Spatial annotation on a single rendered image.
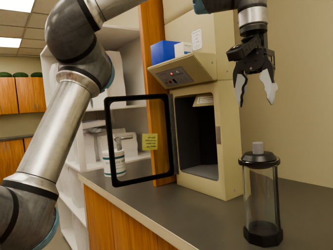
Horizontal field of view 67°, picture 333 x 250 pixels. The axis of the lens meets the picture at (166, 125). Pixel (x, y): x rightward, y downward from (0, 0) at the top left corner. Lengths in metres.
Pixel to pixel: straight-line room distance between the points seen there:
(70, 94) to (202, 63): 0.49
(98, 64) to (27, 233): 0.41
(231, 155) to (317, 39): 0.60
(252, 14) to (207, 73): 0.30
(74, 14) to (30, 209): 0.41
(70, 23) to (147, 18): 0.72
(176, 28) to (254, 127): 0.66
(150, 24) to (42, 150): 0.88
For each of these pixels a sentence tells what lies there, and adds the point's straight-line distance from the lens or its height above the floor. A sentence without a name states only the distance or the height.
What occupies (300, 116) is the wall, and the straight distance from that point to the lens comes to 1.30.
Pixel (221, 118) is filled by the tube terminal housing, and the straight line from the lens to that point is 0.99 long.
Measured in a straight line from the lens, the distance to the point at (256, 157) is 0.70.
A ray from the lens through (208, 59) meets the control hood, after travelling 0.97.
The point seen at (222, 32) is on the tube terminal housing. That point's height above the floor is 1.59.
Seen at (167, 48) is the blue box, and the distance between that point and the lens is 1.10.
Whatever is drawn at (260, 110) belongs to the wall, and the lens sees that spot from 1.40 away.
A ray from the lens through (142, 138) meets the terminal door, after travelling 1.16.
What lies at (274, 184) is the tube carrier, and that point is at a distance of 0.73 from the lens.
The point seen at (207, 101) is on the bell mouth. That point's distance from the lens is 1.07.
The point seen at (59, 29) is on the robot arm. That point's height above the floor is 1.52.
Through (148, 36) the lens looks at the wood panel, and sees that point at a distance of 1.28.
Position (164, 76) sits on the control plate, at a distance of 1.13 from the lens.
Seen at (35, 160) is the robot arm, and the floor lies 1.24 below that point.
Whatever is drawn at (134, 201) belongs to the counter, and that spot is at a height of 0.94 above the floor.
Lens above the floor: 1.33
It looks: 4 degrees down
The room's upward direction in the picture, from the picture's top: 5 degrees counter-clockwise
